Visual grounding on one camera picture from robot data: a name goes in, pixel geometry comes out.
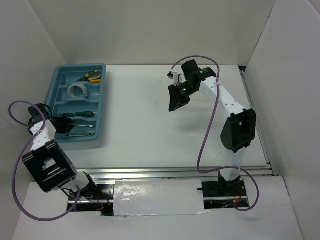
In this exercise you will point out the white tape roll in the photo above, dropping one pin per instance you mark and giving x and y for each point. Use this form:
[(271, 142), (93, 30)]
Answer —
[(77, 91)]

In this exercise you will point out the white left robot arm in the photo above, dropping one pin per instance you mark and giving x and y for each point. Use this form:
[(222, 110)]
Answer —
[(48, 164)]

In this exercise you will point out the aluminium rail frame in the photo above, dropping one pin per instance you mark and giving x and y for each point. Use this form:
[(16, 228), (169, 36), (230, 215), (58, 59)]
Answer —
[(140, 139)]

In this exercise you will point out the white cover sheet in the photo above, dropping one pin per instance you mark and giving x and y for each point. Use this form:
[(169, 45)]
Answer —
[(158, 198)]

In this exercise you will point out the small yellow needle-nose pliers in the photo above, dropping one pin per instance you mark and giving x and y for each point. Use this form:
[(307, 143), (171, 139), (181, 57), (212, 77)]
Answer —
[(94, 80)]

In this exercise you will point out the long ratchet wrench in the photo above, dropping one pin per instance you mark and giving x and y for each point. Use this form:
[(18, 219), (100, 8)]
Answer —
[(76, 135)]

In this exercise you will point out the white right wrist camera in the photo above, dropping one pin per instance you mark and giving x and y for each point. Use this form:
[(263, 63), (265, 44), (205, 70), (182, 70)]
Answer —
[(176, 77)]

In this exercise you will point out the green handled screwdriver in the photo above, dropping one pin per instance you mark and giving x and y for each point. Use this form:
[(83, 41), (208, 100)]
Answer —
[(84, 114)]

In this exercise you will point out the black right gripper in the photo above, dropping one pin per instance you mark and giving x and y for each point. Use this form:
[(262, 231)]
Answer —
[(176, 100)]

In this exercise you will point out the large yellow needle-nose pliers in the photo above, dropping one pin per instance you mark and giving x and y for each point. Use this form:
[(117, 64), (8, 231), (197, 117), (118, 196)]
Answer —
[(88, 75)]

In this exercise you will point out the blue plastic organizer tray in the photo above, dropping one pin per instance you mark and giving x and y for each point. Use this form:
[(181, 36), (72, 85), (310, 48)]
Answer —
[(59, 101)]

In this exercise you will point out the short combination wrench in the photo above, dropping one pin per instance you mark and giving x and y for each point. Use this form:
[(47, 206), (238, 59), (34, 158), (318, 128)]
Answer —
[(84, 125)]

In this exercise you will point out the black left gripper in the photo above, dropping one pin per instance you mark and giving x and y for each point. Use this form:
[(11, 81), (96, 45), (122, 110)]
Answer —
[(65, 122)]

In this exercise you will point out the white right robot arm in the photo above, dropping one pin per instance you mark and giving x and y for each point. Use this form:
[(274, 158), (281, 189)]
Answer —
[(239, 128)]

